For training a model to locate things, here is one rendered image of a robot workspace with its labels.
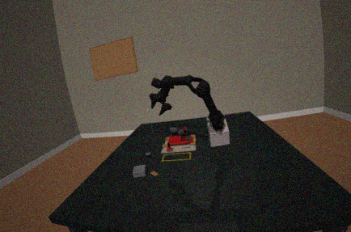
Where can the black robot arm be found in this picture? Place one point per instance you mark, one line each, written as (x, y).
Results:
(202, 90)

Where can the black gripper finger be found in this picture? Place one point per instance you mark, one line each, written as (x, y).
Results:
(162, 111)
(152, 103)

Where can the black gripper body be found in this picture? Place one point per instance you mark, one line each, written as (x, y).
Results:
(164, 105)

